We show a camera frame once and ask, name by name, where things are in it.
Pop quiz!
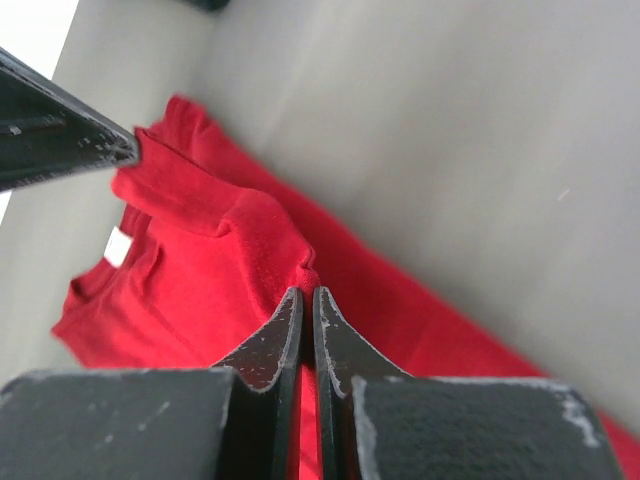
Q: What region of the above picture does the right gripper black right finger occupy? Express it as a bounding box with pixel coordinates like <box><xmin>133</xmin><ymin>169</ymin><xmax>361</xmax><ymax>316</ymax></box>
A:
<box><xmin>313</xmin><ymin>287</ymin><xmax>623</xmax><ymax>479</ymax></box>

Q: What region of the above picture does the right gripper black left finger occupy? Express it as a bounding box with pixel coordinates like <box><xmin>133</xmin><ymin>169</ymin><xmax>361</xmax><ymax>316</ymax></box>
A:
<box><xmin>1</xmin><ymin>288</ymin><xmax>303</xmax><ymax>479</ymax></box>

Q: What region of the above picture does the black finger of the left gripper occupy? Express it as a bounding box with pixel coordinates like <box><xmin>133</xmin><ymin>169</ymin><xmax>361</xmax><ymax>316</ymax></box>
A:
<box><xmin>1</xmin><ymin>50</ymin><xmax>139</xmax><ymax>191</ymax></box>

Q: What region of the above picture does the dark red t-shirt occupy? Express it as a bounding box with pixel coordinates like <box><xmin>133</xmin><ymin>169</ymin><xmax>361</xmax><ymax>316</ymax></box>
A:
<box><xmin>53</xmin><ymin>97</ymin><xmax>639</xmax><ymax>479</ymax></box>

